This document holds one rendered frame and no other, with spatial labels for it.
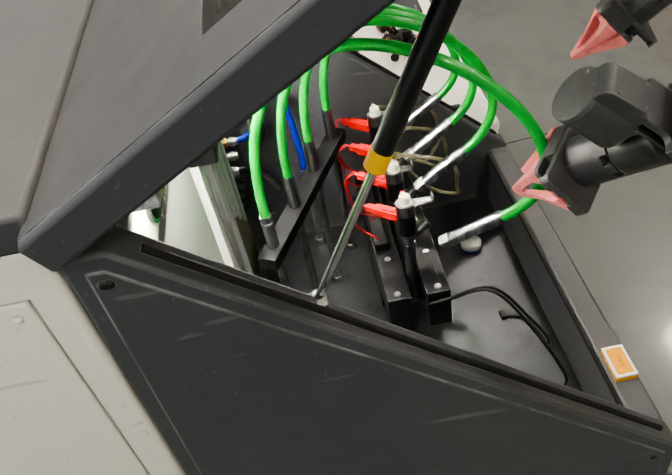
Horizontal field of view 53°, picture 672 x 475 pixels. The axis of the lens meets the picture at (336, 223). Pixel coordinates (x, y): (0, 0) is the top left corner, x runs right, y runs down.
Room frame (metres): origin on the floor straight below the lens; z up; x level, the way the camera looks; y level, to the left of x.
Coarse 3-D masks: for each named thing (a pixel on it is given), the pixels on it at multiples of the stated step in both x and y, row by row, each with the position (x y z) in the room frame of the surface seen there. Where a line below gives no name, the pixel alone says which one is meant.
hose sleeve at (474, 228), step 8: (488, 216) 0.61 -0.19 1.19; (496, 216) 0.61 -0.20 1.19; (472, 224) 0.62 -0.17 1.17; (480, 224) 0.61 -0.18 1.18; (488, 224) 0.61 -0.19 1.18; (496, 224) 0.60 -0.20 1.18; (456, 232) 0.63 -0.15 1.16; (464, 232) 0.62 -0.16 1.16; (472, 232) 0.61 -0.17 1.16; (480, 232) 0.61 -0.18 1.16; (456, 240) 0.62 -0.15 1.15
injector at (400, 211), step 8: (400, 208) 0.72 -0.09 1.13; (408, 208) 0.72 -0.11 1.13; (400, 216) 0.73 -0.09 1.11; (408, 216) 0.72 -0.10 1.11; (400, 224) 0.73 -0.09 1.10; (408, 224) 0.72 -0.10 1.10; (416, 224) 0.74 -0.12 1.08; (424, 224) 0.73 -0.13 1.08; (400, 232) 0.73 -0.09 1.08; (408, 232) 0.72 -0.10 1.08; (416, 232) 0.73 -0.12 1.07; (408, 240) 0.72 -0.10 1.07; (408, 248) 0.73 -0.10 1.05; (408, 256) 0.73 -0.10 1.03; (408, 264) 0.73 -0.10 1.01; (416, 264) 0.73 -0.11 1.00; (408, 272) 0.73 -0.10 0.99; (416, 272) 0.73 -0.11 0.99; (408, 280) 0.73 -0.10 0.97; (416, 280) 0.73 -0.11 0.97; (416, 288) 0.73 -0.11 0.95; (416, 296) 0.73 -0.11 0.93
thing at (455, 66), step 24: (336, 48) 0.67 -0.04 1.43; (360, 48) 0.66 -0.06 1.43; (384, 48) 0.65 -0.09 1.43; (408, 48) 0.64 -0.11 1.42; (456, 72) 0.62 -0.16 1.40; (480, 72) 0.62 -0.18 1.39; (504, 96) 0.60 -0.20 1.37; (528, 120) 0.59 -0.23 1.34; (264, 216) 0.73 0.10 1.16; (504, 216) 0.60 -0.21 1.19
